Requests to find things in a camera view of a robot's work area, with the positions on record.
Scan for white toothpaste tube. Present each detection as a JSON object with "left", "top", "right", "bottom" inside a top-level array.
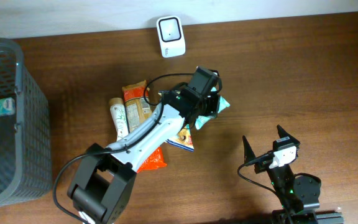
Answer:
[{"left": 109, "top": 98, "right": 129, "bottom": 141}]

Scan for teal wet wipes packet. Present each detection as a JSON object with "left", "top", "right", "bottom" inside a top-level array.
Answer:
[{"left": 194, "top": 96, "right": 230, "bottom": 130}]

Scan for left camera cable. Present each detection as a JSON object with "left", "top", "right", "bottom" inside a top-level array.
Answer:
[{"left": 52, "top": 73, "right": 223, "bottom": 224}]

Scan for camera cable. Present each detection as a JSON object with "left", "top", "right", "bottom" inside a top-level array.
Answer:
[
  {"left": 237, "top": 152, "right": 295, "bottom": 224},
  {"left": 52, "top": 73, "right": 223, "bottom": 224}
]

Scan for yellow snack bag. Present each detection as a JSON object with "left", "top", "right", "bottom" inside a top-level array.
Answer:
[{"left": 157, "top": 90, "right": 195, "bottom": 152}]

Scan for right camera cable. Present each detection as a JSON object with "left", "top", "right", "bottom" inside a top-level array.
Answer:
[{"left": 237, "top": 152, "right": 295, "bottom": 224}]

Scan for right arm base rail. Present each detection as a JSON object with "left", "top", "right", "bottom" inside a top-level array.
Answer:
[{"left": 270, "top": 210, "right": 344, "bottom": 224}]

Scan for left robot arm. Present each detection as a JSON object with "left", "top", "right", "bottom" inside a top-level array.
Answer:
[{"left": 67, "top": 67, "right": 223, "bottom": 223}]

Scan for small teal tissue pack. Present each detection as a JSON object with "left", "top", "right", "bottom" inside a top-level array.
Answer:
[{"left": 0, "top": 97, "right": 16, "bottom": 116}]

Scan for orange noodle packet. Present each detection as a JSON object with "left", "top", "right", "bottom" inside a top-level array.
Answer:
[{"left": 122, "top": 80, "right": 167, "bottom": 172}]

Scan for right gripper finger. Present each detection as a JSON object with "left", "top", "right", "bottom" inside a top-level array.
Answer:
[
  {"left": 277, "top": 124, "right": 300, "bottom": 146},
  {"left": 242, "top": 136, "right": 256, "bottom": 166}
]

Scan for grey plastic mesh basket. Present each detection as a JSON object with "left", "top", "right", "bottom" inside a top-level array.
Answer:
[{"left": 0, "top": 39, "right": 53, "bottom": 207}]

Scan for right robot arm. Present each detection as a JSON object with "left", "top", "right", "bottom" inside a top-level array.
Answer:
[{"left": 239, "top": 125, "right": 321, "bottom": 215}]

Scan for white barcode scanner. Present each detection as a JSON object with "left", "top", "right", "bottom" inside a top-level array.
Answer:
[{"left": 156, "top": 16, "right": 186, "bottom": 58}]

